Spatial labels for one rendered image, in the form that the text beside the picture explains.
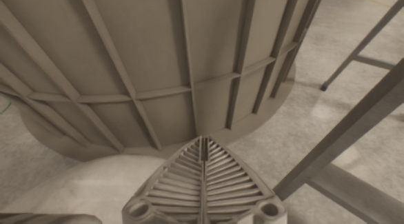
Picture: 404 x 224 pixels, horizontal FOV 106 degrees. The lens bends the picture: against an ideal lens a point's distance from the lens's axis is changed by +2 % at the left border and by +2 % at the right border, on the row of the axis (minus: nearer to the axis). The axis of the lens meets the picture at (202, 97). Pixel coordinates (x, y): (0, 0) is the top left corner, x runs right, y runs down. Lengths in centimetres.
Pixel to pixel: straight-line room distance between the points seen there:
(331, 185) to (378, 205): 10
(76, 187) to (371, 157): 119
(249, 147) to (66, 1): 85
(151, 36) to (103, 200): 44
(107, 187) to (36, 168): 71
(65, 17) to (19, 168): 90
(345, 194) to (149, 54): 63
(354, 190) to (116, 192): 60
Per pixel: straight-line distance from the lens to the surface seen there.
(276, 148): 91
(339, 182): 58
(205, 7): 45
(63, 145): 112
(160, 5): 43
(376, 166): 113
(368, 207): 60
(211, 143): 17
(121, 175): 47
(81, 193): 55
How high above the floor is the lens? 76
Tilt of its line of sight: 46 degrees down
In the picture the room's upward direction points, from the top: 3 degrees counter-clockwise
